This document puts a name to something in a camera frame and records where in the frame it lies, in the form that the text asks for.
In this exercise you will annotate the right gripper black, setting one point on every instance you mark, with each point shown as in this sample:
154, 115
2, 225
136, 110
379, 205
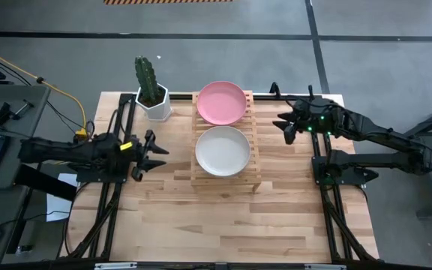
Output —
317, 114

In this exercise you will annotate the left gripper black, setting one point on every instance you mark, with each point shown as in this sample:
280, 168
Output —
137, 153

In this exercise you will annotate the large pink plate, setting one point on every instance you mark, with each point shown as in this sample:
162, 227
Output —
198, 105

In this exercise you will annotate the off-white plate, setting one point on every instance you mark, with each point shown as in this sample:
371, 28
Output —
222, 150

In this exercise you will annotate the small pink plate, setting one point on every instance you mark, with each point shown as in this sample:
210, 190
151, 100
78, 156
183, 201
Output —
221, 102

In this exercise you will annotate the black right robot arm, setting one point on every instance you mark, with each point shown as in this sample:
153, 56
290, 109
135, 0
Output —
381, 135

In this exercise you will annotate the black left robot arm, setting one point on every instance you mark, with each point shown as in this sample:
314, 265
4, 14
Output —
58, 150

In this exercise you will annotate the wooden slatted shelf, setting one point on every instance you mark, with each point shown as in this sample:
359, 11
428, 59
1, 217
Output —
225, 183

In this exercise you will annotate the yellow tape label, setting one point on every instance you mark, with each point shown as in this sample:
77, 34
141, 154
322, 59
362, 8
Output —
126, 146

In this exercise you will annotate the small black clamp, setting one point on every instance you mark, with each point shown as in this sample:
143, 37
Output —
275, 89

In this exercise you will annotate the cactus in white pot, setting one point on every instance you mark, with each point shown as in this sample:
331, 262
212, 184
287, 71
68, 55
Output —
152, 97

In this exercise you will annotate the white paper sheet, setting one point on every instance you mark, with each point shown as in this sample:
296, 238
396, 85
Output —
58, 210

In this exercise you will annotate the black flat bar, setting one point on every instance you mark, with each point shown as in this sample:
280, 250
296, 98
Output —
43, 182

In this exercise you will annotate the grey side desk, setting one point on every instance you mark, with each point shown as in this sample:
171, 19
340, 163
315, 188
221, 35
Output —
21, 127

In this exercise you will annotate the black and silver hand tool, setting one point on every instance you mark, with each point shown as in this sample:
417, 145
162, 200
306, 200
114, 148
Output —
23, 109

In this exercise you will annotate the black aluminium rig frame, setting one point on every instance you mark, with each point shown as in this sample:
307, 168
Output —
182, 266

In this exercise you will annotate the silver metal bracket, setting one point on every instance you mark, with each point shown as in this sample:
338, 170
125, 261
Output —
114, 266
324, 267

